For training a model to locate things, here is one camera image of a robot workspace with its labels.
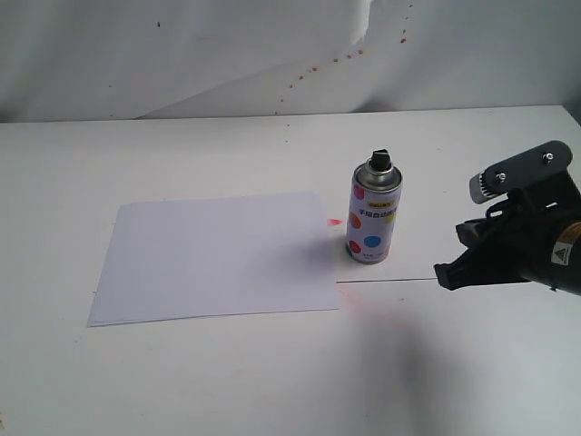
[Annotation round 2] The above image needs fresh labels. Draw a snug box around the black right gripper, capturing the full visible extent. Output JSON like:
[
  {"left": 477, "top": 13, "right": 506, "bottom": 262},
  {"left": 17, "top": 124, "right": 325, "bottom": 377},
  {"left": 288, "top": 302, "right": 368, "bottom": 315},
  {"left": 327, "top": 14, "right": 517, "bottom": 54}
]
[{"left": 434, "top": 174, "right": 580, "bottom": 295}]

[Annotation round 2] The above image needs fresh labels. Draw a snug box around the white dotted spray paint can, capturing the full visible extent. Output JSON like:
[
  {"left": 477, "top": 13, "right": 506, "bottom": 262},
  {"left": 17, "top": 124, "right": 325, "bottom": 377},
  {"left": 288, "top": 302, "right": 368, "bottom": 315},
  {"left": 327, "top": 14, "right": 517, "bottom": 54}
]
[{"left": 345, "top": 149, "right": 403, "bottom": 264}]

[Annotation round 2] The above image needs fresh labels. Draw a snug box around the white paper sheet stack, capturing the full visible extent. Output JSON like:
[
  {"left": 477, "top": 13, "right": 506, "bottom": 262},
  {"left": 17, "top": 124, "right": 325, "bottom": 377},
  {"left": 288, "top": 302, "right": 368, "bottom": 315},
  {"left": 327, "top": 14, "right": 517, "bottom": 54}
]
[{"left": 88, "top": 193, "right": 339, "bottom": 327}]

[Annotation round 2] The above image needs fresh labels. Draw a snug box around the white backdrop sheet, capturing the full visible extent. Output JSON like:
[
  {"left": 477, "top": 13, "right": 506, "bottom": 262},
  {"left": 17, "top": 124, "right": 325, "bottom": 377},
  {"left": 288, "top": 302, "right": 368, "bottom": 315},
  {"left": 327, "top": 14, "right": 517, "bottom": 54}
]
[{"left": 1, "top": 1, "right": 580, "bottom": 122}]

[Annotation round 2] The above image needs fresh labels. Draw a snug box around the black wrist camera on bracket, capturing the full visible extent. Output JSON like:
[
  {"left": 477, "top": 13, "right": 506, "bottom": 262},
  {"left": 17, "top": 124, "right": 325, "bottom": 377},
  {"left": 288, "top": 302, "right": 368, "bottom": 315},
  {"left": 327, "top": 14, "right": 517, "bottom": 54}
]
[{"left": 468, "top": 140, "right": 573, "bottom": 204}]

